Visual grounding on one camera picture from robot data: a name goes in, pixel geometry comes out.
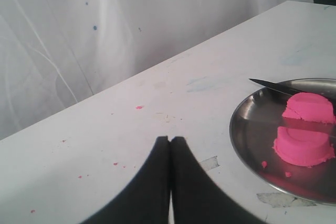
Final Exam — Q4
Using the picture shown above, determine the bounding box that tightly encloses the clear tape piece upper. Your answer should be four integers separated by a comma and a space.
200, 156, 219, 172

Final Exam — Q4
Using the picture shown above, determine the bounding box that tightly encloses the clear tape piece lower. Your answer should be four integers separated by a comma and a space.
257, 193, 316, 208

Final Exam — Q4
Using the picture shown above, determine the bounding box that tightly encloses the black knife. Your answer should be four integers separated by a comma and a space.
249, 78, 304, 95

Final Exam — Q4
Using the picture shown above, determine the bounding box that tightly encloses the clear tape piece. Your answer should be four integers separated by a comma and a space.
257, 193, 316, 208
200, 156, 219, 172

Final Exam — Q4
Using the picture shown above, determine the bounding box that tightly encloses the white backdrop sheet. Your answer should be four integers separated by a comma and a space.
1, 0, 312, 138

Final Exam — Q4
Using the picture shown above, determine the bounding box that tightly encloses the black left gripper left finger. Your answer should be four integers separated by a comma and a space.
83, 136, 170, 224

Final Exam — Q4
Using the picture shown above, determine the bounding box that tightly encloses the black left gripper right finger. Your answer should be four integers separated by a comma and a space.
170, 136, 263, 223

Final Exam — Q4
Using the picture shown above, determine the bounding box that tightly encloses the round stainless steel plate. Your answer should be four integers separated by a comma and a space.
229, 88, 335, 205

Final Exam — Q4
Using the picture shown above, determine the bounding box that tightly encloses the pink sand half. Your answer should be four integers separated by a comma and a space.
282, 92, 335, 124

